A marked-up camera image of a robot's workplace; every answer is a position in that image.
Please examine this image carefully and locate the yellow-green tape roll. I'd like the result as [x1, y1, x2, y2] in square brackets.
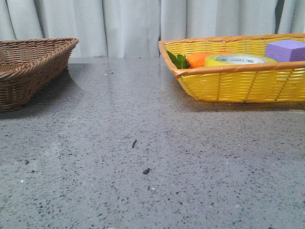
[204, 53, 276, 66]

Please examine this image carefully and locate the orange toy carrot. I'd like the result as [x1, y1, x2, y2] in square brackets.
[166, 51, 230, 69]

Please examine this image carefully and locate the white curtain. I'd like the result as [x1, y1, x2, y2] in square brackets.
[0, 0, 305, 58]

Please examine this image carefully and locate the yellow woven basket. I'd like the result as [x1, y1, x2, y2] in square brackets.
[159, 33, 305, 103]

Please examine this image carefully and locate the brown wicker basket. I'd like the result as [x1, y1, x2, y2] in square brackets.
[0, 38, 79, 112]

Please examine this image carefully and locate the purple foam block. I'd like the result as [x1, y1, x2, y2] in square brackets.
[265, 40, 305, 62]

